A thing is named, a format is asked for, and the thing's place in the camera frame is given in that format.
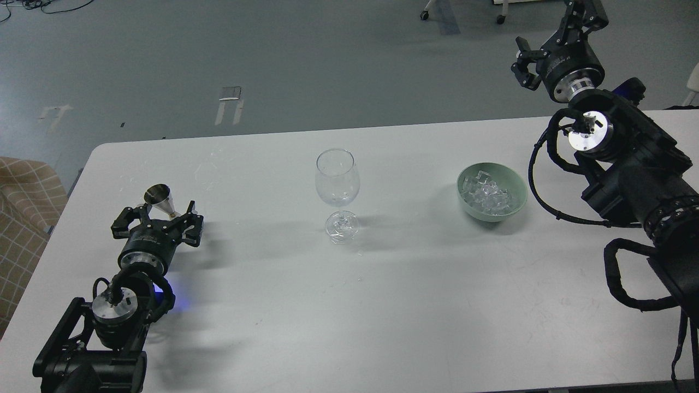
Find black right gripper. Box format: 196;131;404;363
511;1;609;104

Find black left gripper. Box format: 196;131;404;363
111;200;203;276

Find steel cocktail jigger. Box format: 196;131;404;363
143;183;180;219

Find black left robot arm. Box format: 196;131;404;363
32;201;203;392

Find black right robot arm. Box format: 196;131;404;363
510;1;698;372

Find clear ice cubes pile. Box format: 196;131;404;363
460;171;519;216

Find clear wine glass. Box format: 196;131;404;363
315;148;360;244

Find tan checkered chair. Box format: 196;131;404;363
1;157;68;335

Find white chair part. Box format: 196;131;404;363
682;63;699;106

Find green bowl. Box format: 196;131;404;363
456;162;528;222

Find black floor cables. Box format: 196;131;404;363
0;0;94;23

